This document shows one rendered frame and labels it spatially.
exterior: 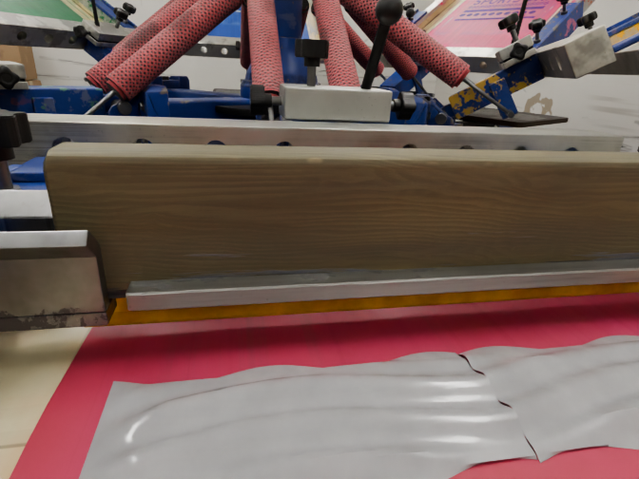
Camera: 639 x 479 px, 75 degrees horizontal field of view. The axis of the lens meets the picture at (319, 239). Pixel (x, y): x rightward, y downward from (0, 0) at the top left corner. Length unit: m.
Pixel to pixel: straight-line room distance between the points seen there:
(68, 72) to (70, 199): 4.34
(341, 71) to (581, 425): 0.59
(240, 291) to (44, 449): 0.10
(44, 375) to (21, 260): 0.06
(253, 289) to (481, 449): 0.12
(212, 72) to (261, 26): 3.58
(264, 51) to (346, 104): 0.26
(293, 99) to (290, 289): 0.30
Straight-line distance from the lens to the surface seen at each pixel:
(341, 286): 0.22
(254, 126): 0.43
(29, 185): 0.40
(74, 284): 0.23
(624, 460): 0.24
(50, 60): 4.60
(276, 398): 0.20
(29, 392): 0.24
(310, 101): 0.49
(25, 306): 0.24
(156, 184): 0.21
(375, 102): 0.51
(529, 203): 0.27
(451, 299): 0.29
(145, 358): 0.24
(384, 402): 0.21
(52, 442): 0.22
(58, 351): 0.27
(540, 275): 0.28
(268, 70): 0.68
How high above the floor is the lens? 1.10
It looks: 23 degrees down
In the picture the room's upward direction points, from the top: 3 degrees clockwise
